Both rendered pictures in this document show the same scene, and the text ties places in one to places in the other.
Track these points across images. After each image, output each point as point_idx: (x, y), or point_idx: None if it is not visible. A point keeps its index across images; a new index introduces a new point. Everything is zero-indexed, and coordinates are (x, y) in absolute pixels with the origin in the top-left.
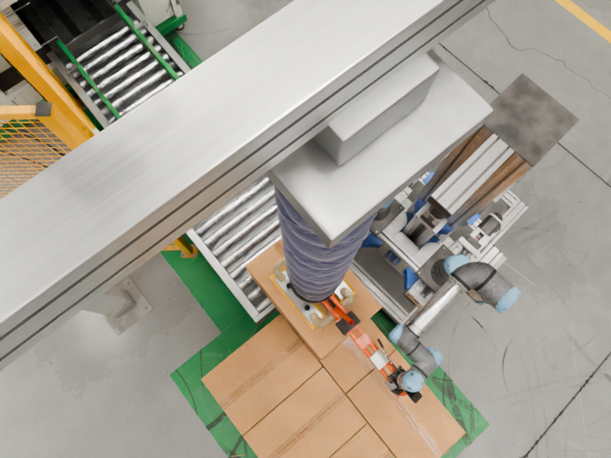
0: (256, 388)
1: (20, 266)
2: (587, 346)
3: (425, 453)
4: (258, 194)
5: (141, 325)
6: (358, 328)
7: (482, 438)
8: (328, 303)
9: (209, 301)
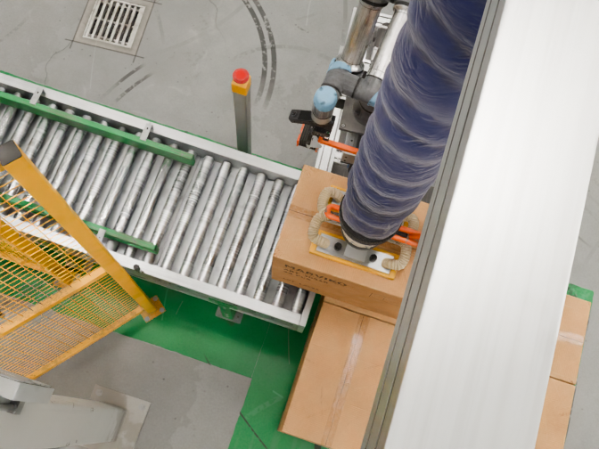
0: (350, 399)
1: (583, 25)
2: None
3: (566, 349)
4: (207, 185)
5: (150, 431)
6: None
7: (595, 310)
8: (398, 235)
9: (214, 351)
